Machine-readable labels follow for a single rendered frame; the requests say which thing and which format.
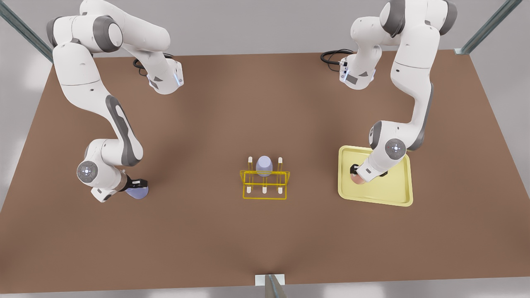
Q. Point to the pink cup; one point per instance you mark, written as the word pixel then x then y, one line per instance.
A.
pixel 355 178

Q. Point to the lavender cup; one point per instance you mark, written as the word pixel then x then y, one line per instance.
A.
pixel 138 192
pixel 263 166

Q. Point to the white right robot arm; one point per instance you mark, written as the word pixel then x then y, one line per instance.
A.
pixel 83 82

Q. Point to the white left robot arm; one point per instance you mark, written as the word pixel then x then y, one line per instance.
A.
pixel 414 74

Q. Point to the pale yellow tray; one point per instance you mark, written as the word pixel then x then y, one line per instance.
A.
pixel 393 186

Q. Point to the silver frame post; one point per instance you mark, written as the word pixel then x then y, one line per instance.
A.
pixel 271 284
pixel 486 29
pixel 25 31

